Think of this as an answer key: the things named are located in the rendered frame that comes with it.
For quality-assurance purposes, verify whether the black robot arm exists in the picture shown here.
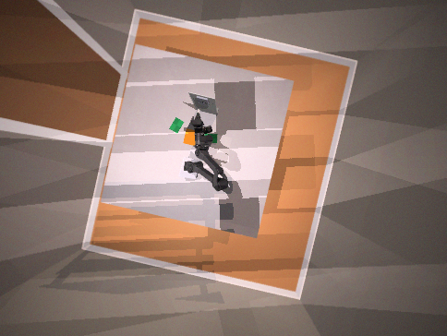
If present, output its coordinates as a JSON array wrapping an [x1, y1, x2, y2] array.
[[184, 126, 228, 191]]

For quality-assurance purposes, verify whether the grey panel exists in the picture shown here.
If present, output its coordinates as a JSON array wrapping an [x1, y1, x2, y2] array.
[[188, 92, 219, 114]]

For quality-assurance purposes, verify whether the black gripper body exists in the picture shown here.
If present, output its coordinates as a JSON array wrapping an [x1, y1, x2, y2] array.
[[191, 120, 204, 137]]

